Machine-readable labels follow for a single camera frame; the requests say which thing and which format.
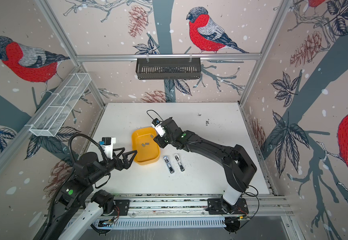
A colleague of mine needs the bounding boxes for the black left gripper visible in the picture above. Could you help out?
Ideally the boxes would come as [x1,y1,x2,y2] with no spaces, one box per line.
[89,145,137,185]

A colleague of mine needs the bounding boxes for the light blue stapler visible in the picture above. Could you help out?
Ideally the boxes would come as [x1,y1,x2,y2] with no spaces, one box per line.
[163,156,175,174]

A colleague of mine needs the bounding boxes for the yellow plastic tray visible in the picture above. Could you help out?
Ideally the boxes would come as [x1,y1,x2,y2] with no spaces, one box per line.
[131,127,160,165]

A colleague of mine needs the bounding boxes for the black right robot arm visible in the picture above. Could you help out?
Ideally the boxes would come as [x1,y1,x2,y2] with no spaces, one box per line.
[151,118,257,206]

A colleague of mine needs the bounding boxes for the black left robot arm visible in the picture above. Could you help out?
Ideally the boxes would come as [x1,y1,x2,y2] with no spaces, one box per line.
[34,134,138,240]

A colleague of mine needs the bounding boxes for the aluminium top crossbar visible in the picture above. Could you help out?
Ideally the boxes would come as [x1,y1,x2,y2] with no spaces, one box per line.
[76,53,262,63]

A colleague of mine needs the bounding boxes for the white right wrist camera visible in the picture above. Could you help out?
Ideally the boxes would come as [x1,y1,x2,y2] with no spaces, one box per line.
[151,119,165,137]

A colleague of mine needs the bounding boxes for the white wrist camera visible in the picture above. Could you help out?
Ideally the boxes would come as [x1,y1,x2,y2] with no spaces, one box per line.
[99,137,116,160]
[151,119,165,137]

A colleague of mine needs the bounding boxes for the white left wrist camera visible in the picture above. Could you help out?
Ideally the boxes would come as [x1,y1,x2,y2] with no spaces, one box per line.
[99,137,116,160]

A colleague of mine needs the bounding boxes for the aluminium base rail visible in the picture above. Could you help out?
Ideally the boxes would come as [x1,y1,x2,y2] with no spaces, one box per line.
[46,193,293,230]

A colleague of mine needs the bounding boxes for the black hanging wire basket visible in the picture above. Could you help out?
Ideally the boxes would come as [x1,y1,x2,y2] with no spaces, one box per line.
[135,58,202,80]

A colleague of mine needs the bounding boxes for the white wire mesh basket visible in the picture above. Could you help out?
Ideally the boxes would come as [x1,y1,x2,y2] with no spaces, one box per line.
[25,73,92,137]

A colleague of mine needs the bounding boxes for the aluminium frame corner post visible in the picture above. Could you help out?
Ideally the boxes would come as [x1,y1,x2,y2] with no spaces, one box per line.
[35,0,106,106]

